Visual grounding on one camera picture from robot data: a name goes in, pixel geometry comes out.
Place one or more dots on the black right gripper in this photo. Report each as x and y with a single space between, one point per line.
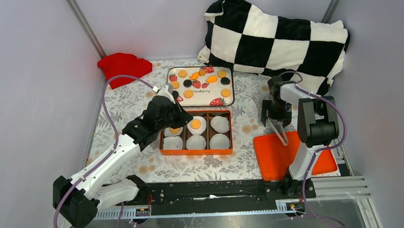
285 116

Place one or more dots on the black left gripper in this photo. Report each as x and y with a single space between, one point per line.
184 118

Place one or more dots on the round yellow biscuit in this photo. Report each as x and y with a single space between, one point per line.
188 94
195 124
226 93
175 130
175 84
182 73
222 74

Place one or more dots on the metal serving tongs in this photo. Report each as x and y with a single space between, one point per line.
279 130

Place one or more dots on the orange cookie tin box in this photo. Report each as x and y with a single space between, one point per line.
208 134

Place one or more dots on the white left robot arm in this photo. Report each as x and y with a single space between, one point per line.
78 198

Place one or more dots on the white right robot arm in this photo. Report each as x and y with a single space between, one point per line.
317 123

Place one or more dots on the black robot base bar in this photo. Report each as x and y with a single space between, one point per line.
205 197

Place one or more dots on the white paper cupcake liner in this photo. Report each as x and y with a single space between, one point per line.
220 124
172 143
219 141
198 131
196 142
167 133

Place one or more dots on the black sandwich cookie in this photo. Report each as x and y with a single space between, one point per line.
187 83
175 94
225 81

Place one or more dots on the strawberry print white tray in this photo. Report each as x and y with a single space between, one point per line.
204 94

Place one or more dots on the orange fish shaped cookie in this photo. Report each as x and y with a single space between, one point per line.
211 79
194 76

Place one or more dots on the orange tin lid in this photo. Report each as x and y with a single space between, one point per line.
274 158

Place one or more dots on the small swirl orange cookie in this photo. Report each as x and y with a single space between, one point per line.
202 72

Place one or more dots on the red cloth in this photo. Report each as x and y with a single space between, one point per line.
124 64

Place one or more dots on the checkered black white blanket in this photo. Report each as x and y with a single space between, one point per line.
243 38

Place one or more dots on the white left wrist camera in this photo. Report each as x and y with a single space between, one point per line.
166 91

